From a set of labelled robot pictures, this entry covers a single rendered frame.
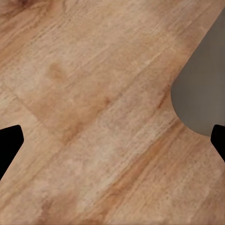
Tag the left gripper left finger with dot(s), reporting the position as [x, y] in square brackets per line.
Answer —
[11, 139]

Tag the trash can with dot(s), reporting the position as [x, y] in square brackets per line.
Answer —
[198, 92]

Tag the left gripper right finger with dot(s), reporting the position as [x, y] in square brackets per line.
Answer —
[218, 139]

